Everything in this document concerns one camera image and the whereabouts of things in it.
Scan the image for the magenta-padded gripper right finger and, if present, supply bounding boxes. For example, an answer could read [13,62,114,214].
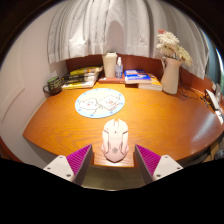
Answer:
[134,144,184,185]

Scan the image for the white ceramic pitcher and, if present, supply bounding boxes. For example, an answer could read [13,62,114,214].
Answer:
[160,55,183,95]

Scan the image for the clear spray bottle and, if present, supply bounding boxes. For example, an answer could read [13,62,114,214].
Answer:
[115,56,124,79]

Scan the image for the round cartoon-print mouse pad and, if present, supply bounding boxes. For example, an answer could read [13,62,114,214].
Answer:
[74,87,126,119]

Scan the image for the black cable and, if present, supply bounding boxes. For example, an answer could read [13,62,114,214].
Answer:
[179,84,209,102]

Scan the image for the dark mug with green interior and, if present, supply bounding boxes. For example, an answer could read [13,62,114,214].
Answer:
[42,75,64,96]

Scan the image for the white device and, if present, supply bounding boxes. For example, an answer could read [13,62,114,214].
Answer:
[204,89,222,112]

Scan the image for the white curtain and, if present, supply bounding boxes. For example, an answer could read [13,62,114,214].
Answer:
[47,0,210,80]

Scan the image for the cream lidded tumbler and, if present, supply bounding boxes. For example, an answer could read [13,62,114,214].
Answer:
[101,51,118,79]

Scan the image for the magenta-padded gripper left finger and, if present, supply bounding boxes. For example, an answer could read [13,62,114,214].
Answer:
[43,143,94,187]

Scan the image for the orange book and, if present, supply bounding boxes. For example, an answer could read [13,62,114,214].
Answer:
[137,73,164,92]

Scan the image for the yellow and white book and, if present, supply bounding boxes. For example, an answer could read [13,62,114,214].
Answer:
[61,80,98,91]

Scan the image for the dried cream flowers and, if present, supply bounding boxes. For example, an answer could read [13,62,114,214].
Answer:
[155,29,194,67]

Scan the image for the red-brown book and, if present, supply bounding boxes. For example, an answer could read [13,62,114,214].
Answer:
[97,75,126,85]

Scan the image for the pale pink computer mouse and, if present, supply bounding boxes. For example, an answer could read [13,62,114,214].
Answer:
[100,118,130,164]

